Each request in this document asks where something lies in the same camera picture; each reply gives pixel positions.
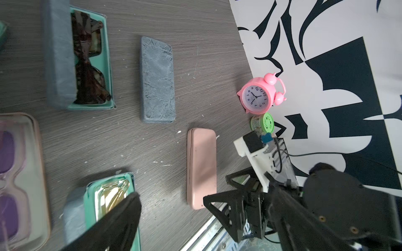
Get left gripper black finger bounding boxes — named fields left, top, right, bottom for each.
left=63, top=192, right=142, bottom=251

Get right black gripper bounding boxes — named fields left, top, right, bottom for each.
left=203, top=167, right=354, bottom=251

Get pink case thin glasses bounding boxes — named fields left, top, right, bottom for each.
left=186, top=128, right=217, bottom=210

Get grey case white glasses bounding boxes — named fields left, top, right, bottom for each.
left=140, top=36, right=176, bottom=123

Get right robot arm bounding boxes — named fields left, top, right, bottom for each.
left=204, top=163, right=402, bottom=251

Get pink case purple glasses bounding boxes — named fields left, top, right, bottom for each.
left=1, top=113, right=51, bottom=251

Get grey case black sunglasses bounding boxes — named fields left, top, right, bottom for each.
left=43, top=1, right=115, bottom=110

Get empty grey teal case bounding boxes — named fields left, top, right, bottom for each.
left=0, top=20, right=8, bottom=50

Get green round tin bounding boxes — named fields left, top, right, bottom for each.
left=250, top=113, right=274, bottom=135

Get pink alarm clock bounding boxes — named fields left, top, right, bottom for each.
left=237, top=73, right=286, bottom=115

